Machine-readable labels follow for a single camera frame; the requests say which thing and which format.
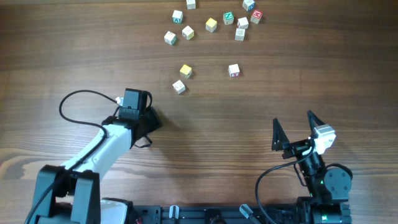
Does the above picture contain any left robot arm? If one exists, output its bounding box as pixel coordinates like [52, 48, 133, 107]
[25, 88, 161, 223]

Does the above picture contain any red letter Y block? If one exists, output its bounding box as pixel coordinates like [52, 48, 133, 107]
[228, 64, 241, 77]

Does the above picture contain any top centre wooden block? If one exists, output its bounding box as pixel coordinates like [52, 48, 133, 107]
[186, 0, 196, 10]

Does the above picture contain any left plain wooden block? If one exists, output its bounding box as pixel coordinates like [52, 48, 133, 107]
[164, 31, 177, 45]

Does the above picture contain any red letter M block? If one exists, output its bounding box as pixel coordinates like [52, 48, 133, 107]
[251, 9, 263, 24]

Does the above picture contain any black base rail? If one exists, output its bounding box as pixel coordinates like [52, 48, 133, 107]
[102, 203, 353, 224]

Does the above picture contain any yellow side wooden block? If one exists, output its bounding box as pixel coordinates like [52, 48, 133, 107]
[182, 26, 195, 40]

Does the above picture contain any camera black cable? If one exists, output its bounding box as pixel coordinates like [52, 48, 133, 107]
[255, 136, 315, 224]
[24, 90, 121, 224]

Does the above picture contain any left camera black cable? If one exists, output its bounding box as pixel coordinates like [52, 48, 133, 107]
[24, 90, 121, 224]

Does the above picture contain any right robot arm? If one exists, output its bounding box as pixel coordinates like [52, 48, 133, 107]
[266, 111, 353, 223]

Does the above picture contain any blue side wooden block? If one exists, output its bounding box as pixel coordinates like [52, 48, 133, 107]
[243, 0, 255, 12]

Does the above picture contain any pale drawing wooden block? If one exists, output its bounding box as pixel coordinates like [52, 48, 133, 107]
[172, 80, 186, 94]

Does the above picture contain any green letter N block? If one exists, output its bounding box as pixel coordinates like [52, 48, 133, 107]
[223, 11, 234, 25]

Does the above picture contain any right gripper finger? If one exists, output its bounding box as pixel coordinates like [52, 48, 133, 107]
[272, 118, 290, 151]
[307, 110, 325, 130]

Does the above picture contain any white top red block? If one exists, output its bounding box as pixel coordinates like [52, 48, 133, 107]
[238, 17, 249, 29]

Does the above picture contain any plain drawing wooden block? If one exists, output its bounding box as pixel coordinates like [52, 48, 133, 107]
[235, 28, 246, 41]

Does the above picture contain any green letter A block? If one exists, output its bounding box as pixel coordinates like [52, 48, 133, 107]
[172, 10, 183, 24]

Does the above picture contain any right camera black cable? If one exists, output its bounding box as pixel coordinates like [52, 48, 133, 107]
[255, 136, 315, 224]

